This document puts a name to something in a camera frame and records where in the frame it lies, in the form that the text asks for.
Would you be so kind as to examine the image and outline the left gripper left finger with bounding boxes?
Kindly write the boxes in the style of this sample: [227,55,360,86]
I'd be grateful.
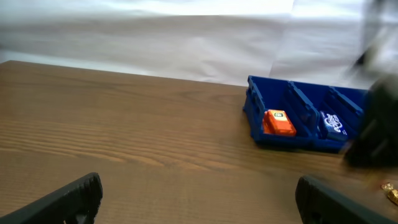
[0,172,103,224]

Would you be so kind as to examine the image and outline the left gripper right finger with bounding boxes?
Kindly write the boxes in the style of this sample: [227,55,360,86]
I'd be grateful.
[295,175,398,224]

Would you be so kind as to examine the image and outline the blue candy pack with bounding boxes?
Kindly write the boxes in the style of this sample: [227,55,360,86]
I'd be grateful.
[318,110,349,142]

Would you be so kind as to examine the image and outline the blue tray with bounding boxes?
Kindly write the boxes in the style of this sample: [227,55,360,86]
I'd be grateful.
[242,75,371,154]

